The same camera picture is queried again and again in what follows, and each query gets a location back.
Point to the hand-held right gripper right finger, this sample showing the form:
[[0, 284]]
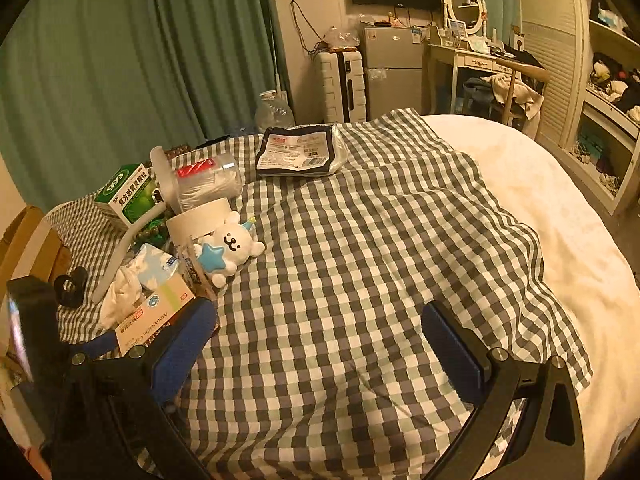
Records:
[[452, 355]]

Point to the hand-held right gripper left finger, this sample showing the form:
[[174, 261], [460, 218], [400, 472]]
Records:
[[181, 345]]

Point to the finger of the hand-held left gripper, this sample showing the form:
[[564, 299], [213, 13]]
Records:
[[102, 346]]

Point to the white and green medicine box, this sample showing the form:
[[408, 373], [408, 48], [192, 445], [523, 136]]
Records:
[[160, 305]]

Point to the brown cardboard box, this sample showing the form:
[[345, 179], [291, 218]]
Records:
[[30, 245]]

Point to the clear cotton swab jar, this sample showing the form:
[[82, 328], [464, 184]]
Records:
[[205, 182]]

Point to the black hair clip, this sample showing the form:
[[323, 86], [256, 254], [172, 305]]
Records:
[[70, 287]]

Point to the crumpled white tissue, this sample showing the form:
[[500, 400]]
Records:
[[120, 300]]

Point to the blue white tissue packet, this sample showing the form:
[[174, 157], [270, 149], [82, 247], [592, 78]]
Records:
[[155, 265]]

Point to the white curved tube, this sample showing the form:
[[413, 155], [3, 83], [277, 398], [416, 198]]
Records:
[[117, 255]]

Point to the white bear plush toy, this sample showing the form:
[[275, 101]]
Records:
[[230, 245]]

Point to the white tape roll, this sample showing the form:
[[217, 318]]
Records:
[[195, 217]]

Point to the grey checkered cloth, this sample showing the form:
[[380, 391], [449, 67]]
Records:
[[350, 260]]

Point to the leopard print bag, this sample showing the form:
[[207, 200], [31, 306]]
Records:
[[180, 151]]

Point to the black and white packet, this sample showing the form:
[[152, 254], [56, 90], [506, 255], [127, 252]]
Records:
[[295, 152]]

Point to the clear water bottle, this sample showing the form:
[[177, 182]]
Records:
[[274, 112]]

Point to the white clothes on chair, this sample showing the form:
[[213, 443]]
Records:
[[520, 92]]

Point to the grey refrigerator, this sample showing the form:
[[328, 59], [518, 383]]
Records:
[[392, 75]]

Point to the white suitcase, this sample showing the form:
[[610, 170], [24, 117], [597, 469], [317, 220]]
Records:
[[340, 85]]

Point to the wooden chair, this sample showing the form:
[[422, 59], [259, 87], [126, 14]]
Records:
[[525, 67]]

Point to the white dressing table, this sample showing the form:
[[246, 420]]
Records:
[[450, 55]]

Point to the white wardrobe shelf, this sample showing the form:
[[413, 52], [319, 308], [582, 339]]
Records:
[[555, 60]]

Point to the clear plastic bag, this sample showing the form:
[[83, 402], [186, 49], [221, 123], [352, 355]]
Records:
[[342, 37]]

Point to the white oval vanity mirror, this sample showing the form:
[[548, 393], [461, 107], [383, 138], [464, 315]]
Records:
[[465, 2]]

